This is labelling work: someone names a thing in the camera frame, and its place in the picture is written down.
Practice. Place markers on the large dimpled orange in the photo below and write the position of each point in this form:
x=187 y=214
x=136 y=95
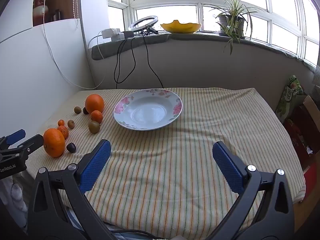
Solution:
x=53 y=142

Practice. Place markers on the small brown kiwi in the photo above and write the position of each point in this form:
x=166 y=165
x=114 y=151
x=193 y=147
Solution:
x=77 y=109
x=71 y=124

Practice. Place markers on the floral white plate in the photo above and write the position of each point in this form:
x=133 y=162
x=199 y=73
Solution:
x=147 y=110

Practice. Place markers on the grey adapter box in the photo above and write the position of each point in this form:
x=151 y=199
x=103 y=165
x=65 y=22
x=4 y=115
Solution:
x=128 y=34

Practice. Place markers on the striped tablecloth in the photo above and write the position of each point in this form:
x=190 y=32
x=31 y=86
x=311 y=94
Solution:
x=175 y=167

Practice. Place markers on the brown cardboard box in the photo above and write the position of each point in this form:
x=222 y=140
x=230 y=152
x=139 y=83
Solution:
x=311 y=107

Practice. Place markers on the potted spider plant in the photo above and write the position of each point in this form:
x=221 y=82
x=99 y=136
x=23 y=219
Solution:
x=231 y=23

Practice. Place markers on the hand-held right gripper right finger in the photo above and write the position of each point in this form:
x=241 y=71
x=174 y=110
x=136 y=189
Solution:
x=228 y=166

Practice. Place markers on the green snack bag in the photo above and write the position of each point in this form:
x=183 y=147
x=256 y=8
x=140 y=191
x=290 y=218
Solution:
x=290 y=95

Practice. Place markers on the yellow bowl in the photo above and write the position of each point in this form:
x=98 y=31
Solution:
x=180 y=27

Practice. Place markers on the large greenish kiwi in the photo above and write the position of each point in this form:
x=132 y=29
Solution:
x=94 y=127

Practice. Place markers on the small mandarin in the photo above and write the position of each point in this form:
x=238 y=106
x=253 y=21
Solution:
x=64 y=131
x=96 y=116

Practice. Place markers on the orange kumquat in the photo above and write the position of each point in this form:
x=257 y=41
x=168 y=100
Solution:
x=61 y=122

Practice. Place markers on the dark red box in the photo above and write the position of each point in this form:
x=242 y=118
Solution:
x=297 y=135

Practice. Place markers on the white power adapter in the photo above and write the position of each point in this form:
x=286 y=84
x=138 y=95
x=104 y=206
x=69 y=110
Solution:
x=110 y=32

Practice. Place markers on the white patterned cloth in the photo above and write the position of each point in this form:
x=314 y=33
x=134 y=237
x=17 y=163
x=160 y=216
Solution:
x=17 y=200

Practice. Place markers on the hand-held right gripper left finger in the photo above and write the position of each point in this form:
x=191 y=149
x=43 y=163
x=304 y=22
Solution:
x=96 y=165

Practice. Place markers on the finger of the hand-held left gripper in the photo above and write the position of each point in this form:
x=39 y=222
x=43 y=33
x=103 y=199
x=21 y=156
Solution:
x=16 y=135
x=30 y=143

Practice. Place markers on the large smooth orange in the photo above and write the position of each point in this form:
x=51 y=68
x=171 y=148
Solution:
x=94 y=102

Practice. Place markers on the dark plum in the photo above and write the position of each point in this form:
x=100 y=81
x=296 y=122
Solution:
x=71 y=147
x=85 y=111

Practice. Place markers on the white window frame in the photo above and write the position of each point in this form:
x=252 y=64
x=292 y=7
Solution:
x=165 y=2

